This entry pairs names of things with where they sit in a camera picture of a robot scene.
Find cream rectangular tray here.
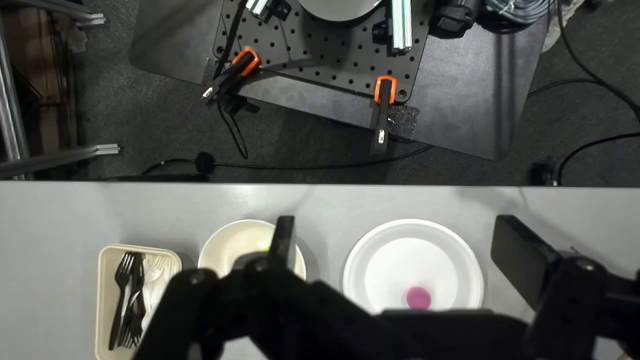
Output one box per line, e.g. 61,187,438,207
94,243,185,360

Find cream round bowl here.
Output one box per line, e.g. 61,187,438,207
196,218,309,283

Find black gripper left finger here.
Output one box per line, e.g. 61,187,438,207
267,215,299,271

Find black cylinder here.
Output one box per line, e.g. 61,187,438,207
428,0,482,40

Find orange black clamp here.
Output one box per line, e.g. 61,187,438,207
200,47,264,102
368,75,404,150

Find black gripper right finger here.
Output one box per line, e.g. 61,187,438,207
491,215,564,316

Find black cable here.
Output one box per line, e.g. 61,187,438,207
557,130,640,185
559,7,640,126
141,143,437,180

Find coiled cable bundle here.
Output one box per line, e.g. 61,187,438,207
482,0,557,32

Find metal frame legs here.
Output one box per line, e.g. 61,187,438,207
0,13,125,180

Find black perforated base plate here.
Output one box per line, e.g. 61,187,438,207
211,0,432,101

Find black plastic fork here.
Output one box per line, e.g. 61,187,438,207
106,252,136,352
127,252,148,351

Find aluminium extrusion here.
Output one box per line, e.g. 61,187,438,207
389,0,417,57
242,0,277,22

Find white round plate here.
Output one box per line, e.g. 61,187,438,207
341,218,487,316

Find dark grey cart platform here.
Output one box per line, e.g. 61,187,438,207
128,0,550,163

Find purple ball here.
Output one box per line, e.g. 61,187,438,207
407,286,435,315

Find white plastic cutlery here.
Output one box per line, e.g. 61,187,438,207
142,256,177,303

